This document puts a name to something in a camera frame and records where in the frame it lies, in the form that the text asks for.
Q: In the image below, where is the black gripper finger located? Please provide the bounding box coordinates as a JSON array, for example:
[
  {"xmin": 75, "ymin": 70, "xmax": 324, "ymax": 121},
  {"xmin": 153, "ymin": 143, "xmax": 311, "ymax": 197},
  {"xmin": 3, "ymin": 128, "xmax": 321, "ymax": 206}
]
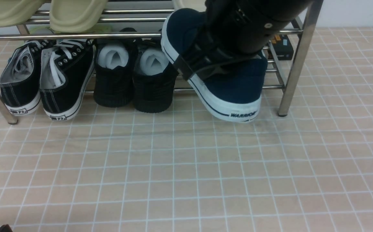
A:
[{"xmin": 173, "ymin": 35, "xmax": 258, "ymax": 80}]

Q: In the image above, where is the dark object bottom left corner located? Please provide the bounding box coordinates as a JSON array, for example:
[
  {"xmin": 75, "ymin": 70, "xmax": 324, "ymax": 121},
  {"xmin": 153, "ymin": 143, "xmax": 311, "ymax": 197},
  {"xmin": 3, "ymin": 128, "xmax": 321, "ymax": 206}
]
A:
[{"xmin": 0, "ymin": 224, "xmax": 13, "ymax": 232}]

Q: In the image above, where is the olive green slipper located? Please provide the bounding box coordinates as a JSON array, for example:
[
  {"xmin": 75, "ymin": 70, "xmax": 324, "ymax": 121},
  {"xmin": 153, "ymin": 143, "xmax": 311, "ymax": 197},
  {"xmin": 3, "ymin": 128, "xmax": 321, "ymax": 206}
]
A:
[
  {"xmin": 49, "ymin": 0, "xmax": 108, "ymax": 33},
  {"xmin": 0, "ymin": 0, "xmax": 46, "ymax": 27}
]

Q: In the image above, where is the olive green slipper far left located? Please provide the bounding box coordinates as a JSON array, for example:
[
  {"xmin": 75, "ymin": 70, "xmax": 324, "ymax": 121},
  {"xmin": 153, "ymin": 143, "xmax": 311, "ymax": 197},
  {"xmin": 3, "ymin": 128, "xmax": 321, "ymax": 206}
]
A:
[{"xmin": 0, "ymin": 0, "xmax": 46, "ymax": 27}]

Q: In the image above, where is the black canvas sneaker left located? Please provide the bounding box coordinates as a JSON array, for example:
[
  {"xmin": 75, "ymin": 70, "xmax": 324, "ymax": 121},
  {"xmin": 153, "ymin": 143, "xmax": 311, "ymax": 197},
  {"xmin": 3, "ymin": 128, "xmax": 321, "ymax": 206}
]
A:
[{"xmin": 0, "ymin": 40, "xmax": 56, "ymax": 116}]

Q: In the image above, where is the black knit shoe left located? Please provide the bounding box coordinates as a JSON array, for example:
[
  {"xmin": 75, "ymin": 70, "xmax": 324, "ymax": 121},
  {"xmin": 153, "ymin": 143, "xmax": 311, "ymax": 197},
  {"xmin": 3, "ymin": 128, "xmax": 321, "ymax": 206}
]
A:
[{"xmin": 93, "ymin": 38, "xmax": 139, "ymax": 108}]

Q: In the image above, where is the black knit shoe right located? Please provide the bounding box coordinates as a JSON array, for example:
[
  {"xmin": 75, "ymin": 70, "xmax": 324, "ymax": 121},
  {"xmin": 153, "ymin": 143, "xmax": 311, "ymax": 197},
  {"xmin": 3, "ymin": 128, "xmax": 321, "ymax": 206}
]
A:
[{"xmin": 133, "ymin": 38, "xmax": 178, "ymax": 113}]

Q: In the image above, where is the cream slipper left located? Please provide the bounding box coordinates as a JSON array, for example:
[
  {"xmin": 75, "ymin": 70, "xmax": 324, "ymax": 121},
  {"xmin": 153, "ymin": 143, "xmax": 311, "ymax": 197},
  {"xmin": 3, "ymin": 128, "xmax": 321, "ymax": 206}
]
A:
[{"xmin": 172, "ymin": 0, "xmax": 206, "ymax": 12}]

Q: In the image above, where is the black box behind rack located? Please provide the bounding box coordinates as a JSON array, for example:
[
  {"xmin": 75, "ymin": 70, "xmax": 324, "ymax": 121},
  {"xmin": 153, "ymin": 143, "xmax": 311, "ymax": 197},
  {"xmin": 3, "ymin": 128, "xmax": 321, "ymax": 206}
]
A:
[{"xmin": 271, "ymin": 35, "xmax": 294, "ymax": 61}]

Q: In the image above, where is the black canvas sneaker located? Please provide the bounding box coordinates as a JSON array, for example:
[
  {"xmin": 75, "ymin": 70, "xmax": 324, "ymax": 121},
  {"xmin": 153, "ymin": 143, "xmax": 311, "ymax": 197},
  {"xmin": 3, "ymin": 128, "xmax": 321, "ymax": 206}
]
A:
[
  {"xmin": 39, "ymin": 39, "xmax": 96, "ymax": 121},
  {"xmin": 0, "ymin": 40, "xmax": 56, "ymax": 116}
]

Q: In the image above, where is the black knit shoe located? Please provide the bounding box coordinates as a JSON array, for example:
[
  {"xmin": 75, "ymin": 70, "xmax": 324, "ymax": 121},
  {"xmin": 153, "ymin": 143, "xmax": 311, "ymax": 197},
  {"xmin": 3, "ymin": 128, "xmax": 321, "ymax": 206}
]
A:
[
  {"xmin": 133, "ymin": 38, "xmax": 178, "ymax": 113},
  {"xmin": 93, "ymin": 38, "xmax": 139, "ymax": 108}
]

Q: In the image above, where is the black canvas sneaker right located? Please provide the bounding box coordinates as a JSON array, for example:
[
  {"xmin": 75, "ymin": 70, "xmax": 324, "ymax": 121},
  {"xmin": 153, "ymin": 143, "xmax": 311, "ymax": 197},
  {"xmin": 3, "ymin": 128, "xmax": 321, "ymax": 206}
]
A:
[{"xmin": 39, "ymin": 39, "xmax": 96, "ymax": 121}]

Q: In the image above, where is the metal shoe rack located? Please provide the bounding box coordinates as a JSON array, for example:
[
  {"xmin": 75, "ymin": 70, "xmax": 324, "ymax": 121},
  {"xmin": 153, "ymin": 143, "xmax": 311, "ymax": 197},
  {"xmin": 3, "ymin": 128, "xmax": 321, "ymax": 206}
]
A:
[{"xmin": 0, "ymin": 0, "xmax": 323, "ymax": 125}]

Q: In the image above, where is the navy slip-on shoe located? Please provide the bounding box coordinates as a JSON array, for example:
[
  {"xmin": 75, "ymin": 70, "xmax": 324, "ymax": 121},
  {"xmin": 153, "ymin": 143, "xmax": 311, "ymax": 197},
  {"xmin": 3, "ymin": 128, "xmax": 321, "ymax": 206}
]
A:
[{"xmin": 161, "ymin": 8, "xmax": 268, "ymax": 123}]

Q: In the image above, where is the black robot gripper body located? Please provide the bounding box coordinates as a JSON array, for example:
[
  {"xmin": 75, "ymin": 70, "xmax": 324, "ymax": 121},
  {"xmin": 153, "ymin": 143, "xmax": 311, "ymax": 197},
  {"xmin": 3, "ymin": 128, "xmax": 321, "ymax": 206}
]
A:
[{"xmin": 204, "ymin": 0, "xmax": 312, "ymax": 55}]

